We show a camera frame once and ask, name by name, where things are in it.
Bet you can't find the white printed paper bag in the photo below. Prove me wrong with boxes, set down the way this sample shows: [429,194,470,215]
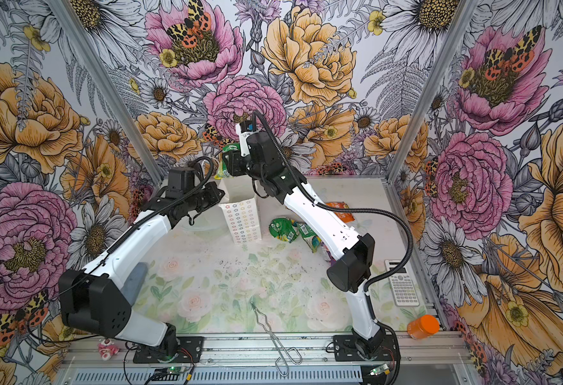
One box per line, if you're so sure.
[218,176,261,244]

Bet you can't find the yellow green snack bag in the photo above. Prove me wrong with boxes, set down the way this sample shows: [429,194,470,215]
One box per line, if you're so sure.
[215,143,242,180]

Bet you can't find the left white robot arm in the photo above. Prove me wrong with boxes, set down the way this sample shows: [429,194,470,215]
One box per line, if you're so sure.
[58,182,225,360]

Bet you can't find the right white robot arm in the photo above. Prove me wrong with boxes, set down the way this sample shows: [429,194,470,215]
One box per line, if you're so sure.
[222,132,386,360]

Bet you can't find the clear plastic round lid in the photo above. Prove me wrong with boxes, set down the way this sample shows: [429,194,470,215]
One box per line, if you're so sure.
[185,213,227,237]

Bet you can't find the round green snack packet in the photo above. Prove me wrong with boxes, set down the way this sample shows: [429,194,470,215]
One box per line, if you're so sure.
[269,218,299,243]

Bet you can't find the small green snack packet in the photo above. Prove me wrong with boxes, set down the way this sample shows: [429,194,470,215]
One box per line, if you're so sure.
[297,223,322,253]

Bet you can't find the orange snack packet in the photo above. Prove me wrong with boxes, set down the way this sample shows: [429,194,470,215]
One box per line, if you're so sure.
[325,201,355,223]

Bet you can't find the grey blue oval stone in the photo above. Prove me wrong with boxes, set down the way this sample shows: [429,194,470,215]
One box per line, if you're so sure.
[120,262,148,306]

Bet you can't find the pink white small toy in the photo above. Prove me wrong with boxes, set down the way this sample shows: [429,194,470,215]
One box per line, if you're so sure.
[98,338,120,361]

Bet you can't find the white calculator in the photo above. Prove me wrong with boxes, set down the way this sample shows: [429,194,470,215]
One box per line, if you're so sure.
[389,262,420,307]

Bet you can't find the orange plastic bottle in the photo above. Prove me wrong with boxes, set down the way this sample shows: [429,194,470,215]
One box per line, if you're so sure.
[406,314,440,340]

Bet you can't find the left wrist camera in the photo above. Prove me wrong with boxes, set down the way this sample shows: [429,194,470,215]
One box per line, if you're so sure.
[165,167,196,200]

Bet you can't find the right black corrugated cable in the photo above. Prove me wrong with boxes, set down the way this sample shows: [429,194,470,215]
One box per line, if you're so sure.
[252,110,414,292]

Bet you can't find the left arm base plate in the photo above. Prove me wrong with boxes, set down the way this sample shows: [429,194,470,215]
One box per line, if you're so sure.
[133,336,204,364]

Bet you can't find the metal wire tongs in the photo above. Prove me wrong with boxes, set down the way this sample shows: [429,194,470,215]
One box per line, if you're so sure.
[251,303,303,378]

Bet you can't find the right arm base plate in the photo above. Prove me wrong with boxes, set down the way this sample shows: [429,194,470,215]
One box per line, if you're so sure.
[332,334,400,363]

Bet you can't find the aluminium front rail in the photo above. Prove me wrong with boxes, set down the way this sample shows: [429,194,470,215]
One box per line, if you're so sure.
[60,331,471,369]

